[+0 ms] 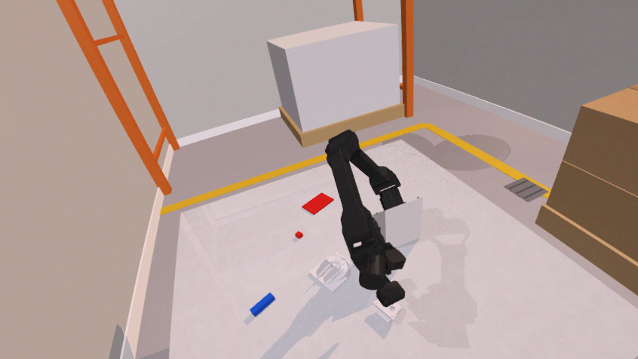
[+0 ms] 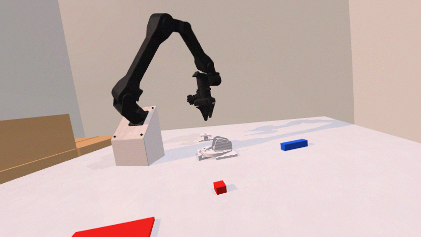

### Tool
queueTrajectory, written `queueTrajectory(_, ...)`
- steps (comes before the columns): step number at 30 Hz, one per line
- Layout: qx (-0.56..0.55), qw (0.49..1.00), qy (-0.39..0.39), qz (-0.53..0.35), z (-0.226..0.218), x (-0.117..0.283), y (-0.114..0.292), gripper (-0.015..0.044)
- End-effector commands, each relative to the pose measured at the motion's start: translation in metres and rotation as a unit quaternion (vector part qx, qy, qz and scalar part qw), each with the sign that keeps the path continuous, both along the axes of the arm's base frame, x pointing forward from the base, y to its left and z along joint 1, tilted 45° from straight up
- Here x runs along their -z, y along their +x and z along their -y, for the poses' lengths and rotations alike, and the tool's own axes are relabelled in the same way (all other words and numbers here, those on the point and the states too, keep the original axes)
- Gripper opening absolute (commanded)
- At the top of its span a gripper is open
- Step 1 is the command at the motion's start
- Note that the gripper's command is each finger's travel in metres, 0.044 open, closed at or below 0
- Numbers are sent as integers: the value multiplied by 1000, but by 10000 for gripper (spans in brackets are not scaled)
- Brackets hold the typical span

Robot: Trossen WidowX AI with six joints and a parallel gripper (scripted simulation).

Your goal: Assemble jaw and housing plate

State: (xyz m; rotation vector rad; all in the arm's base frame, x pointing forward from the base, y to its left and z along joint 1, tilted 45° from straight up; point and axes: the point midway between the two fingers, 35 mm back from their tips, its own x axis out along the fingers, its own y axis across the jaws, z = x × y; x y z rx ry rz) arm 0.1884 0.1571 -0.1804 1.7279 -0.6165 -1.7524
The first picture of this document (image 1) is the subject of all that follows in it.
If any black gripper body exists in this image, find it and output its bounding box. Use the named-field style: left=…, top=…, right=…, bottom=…
left=351, top=256, right=405, bottom=307

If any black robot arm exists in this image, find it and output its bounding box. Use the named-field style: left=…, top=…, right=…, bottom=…
left=325, top=129, right=406, bottom=290

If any blue rectangular block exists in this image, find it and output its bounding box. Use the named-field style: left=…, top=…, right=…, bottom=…
left=250, top=293, right=275, bottom=317

